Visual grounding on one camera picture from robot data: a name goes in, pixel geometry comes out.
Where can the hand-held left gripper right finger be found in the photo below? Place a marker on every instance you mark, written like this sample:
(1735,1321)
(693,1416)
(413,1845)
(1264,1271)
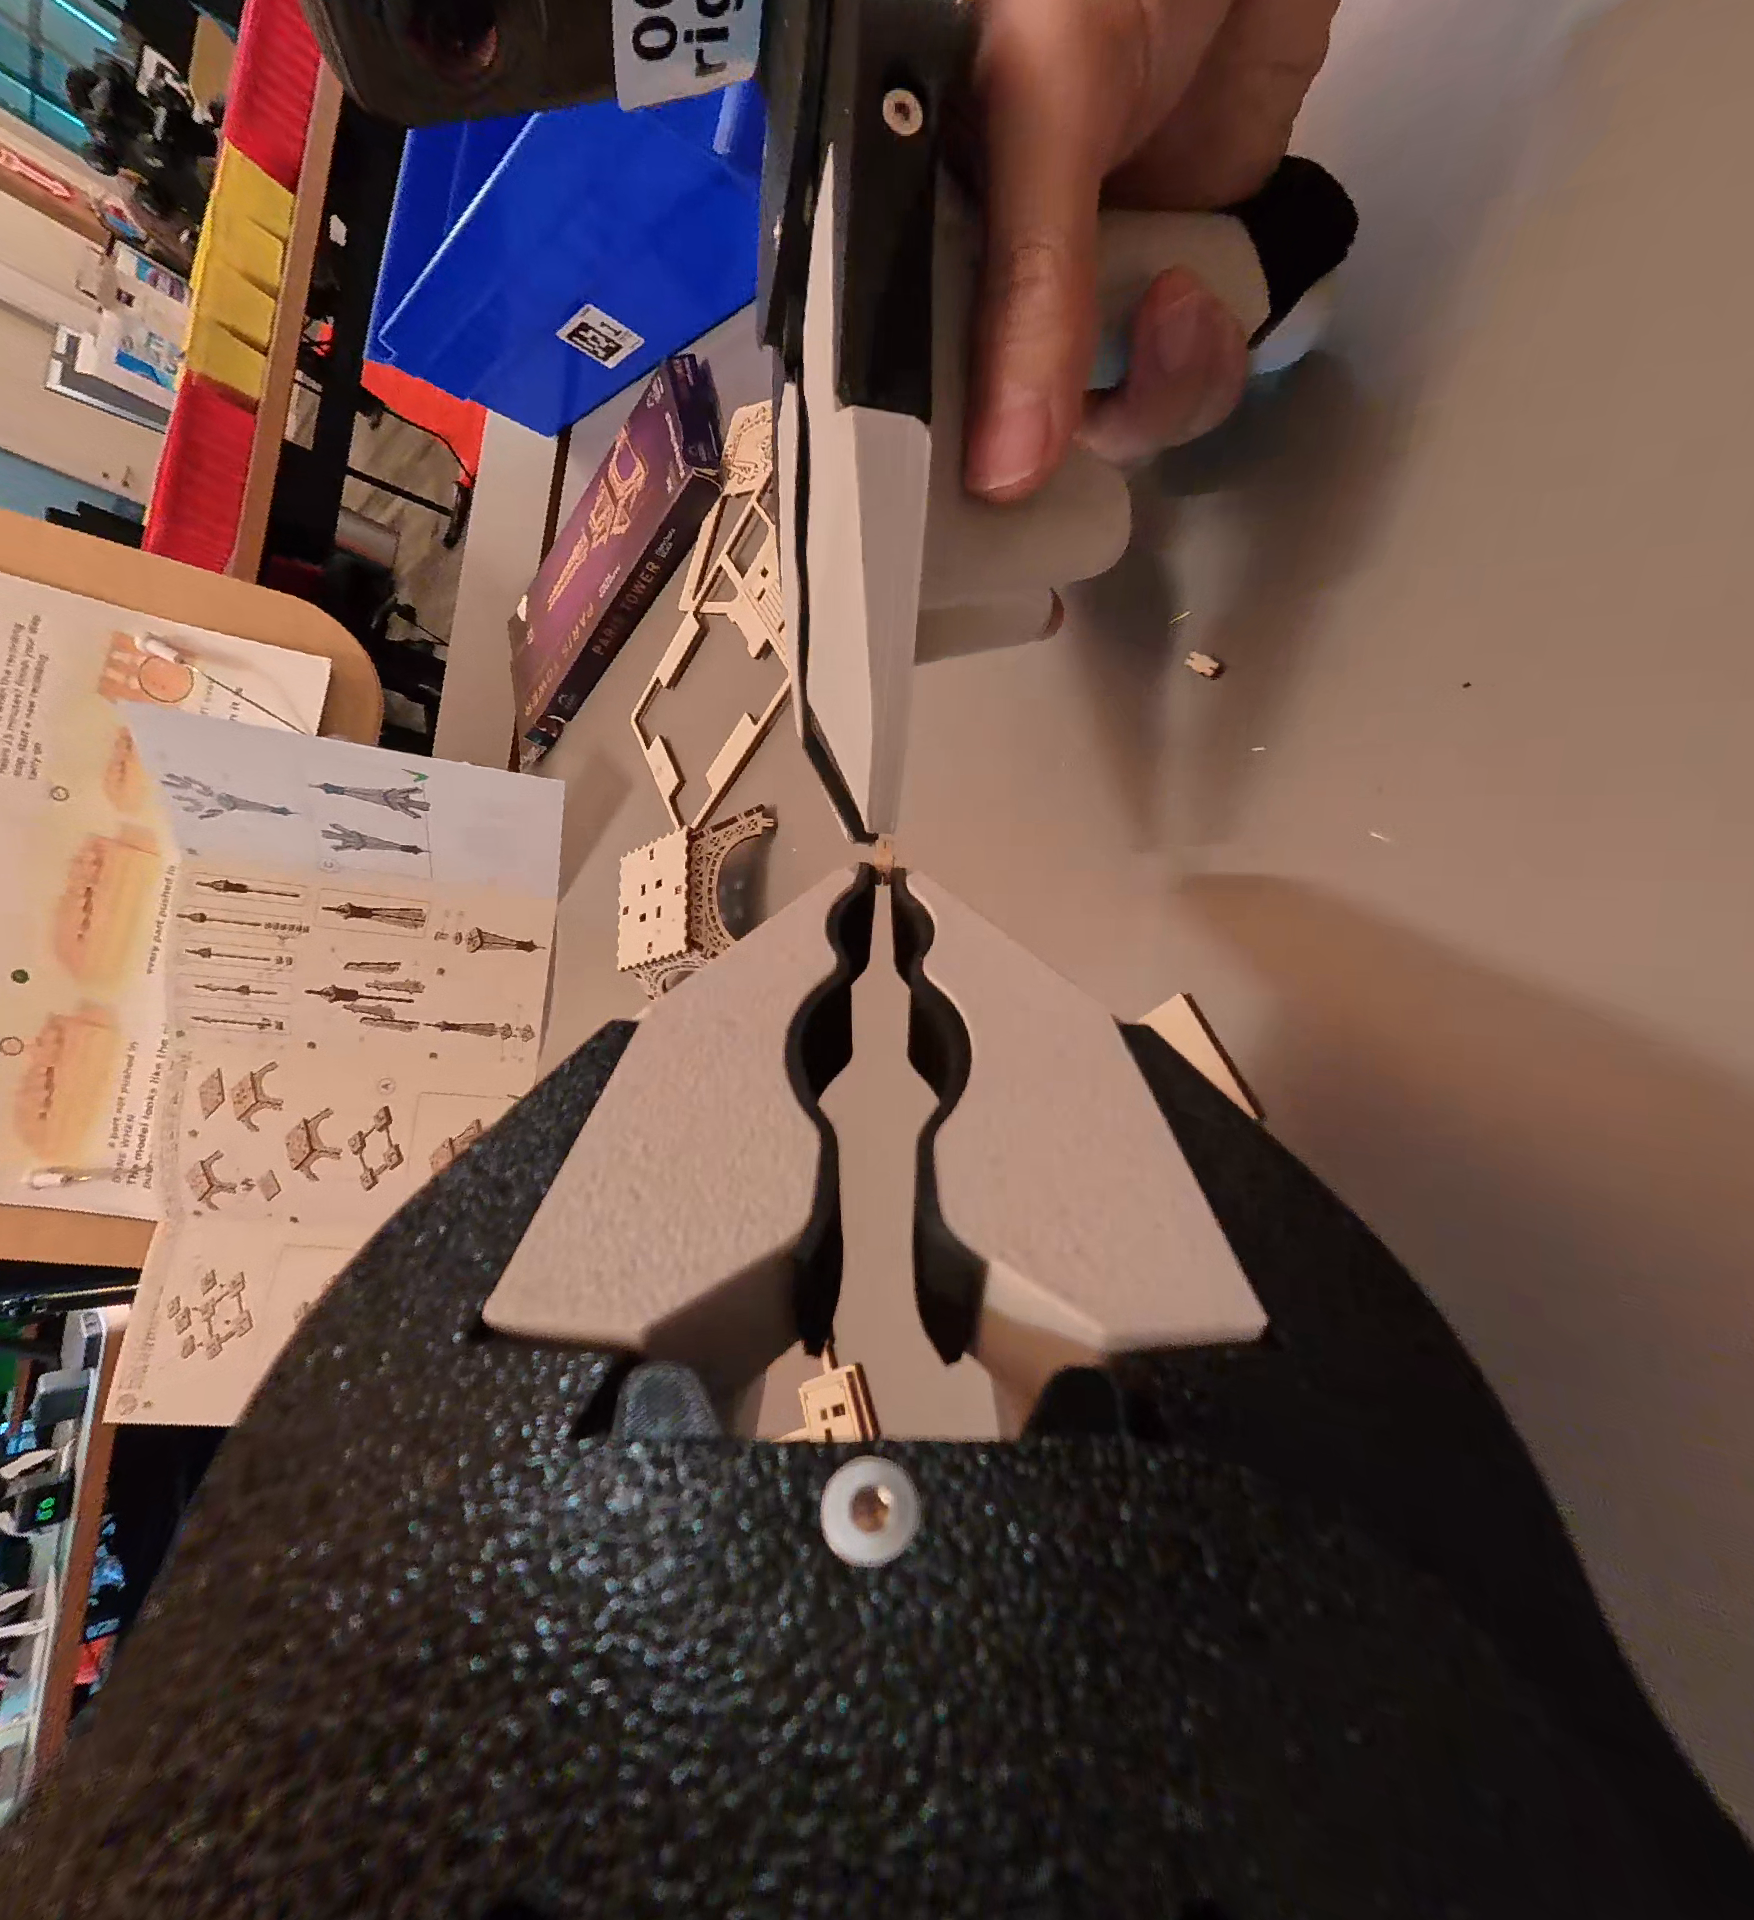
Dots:
(1087,1201)

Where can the white printed guide sheet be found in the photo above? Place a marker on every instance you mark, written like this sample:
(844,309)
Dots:
(7,899)

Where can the red yellow bin rack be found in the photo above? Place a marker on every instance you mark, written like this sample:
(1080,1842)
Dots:
(241,225)

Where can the purple puzzle box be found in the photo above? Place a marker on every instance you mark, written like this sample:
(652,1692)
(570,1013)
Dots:
(608,585)

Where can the wooden tower base model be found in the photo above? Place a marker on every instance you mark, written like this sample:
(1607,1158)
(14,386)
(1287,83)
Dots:
(668,899)

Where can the light wooden side table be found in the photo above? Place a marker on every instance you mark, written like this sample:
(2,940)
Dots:
(217,569)

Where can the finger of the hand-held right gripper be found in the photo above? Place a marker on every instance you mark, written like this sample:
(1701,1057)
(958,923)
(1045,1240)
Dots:
(806,271)
(870,599)

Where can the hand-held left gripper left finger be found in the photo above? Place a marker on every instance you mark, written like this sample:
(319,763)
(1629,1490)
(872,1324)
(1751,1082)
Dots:
(668,1201)

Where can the large empty wooden puzzle sheet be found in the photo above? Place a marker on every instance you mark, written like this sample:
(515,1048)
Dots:
(668,735)

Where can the folded paper assembly instructions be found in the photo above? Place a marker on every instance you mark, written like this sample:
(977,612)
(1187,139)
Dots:
(367,931)

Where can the small square wooden plate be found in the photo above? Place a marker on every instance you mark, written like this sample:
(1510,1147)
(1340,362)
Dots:
(1209,1050)

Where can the blue plastic bin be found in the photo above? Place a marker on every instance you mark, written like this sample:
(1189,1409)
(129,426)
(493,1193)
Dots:
(548,225)

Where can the person's right hand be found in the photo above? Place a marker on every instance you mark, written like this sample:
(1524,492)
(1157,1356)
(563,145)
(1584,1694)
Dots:
(1087,119)

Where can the grey desk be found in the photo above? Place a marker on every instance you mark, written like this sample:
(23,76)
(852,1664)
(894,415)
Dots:
(1493,599)

